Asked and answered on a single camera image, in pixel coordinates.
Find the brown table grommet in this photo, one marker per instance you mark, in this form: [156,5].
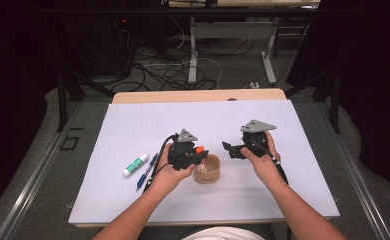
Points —
[231,99]

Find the grey metal floor rail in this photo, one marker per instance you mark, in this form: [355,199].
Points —
[33,186]
[359,186]

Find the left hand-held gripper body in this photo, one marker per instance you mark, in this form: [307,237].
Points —
[179,155]

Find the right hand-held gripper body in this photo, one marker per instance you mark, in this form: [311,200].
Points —
[256,141]

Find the green and white glue stick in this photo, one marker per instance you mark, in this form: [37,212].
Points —
[135,165]

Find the orange highlighter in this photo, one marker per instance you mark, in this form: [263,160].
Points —
[200,149]

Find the white table mat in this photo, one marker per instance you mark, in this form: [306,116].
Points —
[216,203]

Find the black computer tower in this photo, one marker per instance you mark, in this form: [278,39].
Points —
[99,43]

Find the person's left hand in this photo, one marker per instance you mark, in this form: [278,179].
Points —
[169,178]

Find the black metal crossbar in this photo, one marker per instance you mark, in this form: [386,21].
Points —
[183,11]

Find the black metal stand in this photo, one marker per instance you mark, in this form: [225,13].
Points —
[334,100]
[62,100]

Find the wooden table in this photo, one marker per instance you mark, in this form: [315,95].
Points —
[183,96]

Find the round wooden pen holder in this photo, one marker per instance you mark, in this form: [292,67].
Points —
[209,173]

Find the white plug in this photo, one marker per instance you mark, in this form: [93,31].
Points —
[254,85]

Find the person's white shirt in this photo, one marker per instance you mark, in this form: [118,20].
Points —
[221,234]

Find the blue pen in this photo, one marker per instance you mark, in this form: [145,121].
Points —
[145,175]

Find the desk with white legs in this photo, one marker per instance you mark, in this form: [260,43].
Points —
[193,50]

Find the person's right hand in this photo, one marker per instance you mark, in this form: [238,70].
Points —
[264,170]

